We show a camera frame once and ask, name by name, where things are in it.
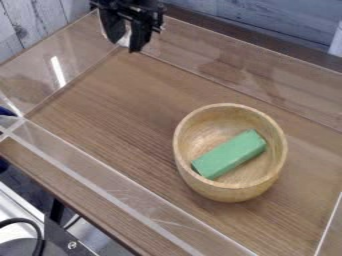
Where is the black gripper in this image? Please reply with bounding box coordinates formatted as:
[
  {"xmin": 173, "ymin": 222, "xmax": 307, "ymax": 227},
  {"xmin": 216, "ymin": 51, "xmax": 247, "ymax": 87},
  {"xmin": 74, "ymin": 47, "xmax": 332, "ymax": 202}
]
[{"xmin": 89, "ymin": 0, "xmax": 167, "ymax": 52}]

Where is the green rectangular block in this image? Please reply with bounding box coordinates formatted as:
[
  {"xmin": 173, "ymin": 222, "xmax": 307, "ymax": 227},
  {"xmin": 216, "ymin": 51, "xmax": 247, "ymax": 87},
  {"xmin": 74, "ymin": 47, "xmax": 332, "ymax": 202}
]
[{"xmin": 191, "ymin": 129, "xmax": 267, "ymax": 180}]

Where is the brown wooden bowl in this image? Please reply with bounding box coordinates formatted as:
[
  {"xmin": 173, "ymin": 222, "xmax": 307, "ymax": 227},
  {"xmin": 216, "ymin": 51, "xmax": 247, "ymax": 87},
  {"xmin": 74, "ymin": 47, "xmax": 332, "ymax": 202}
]
[{"xmin": 172, "ymin": 103, "xmax": 288, "ymax": 203}]

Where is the clear acrylic corner bracket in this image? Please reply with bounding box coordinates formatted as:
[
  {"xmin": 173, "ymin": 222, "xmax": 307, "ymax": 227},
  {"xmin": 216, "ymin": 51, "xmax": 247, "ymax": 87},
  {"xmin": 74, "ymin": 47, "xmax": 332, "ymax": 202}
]
[{"xmin": 98, "ymin": 7, "xmax": 132, "ymax": 44}]

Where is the clear acrylic front wall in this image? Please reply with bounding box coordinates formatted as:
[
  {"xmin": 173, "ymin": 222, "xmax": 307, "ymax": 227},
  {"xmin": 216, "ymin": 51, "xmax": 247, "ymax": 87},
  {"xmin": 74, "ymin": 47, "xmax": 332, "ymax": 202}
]
[{"xmin": 0, "ymin": 97, "xmax": 256, "ymax": 256}]

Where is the black cable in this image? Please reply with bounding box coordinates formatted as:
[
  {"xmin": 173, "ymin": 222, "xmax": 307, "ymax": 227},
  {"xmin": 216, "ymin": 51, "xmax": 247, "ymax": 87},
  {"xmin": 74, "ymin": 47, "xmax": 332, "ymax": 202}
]
[{"xmin": 0, "ymin": 217, "xmax": 48, "ymax": 256}]

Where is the black metal bracket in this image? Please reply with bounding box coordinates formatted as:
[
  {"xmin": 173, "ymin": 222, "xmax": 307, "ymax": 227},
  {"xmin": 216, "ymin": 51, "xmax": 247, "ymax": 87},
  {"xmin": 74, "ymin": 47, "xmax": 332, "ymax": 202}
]
[{"xmin": 42, "ymin": 218, "xmax": 98, "ymax": 256}]

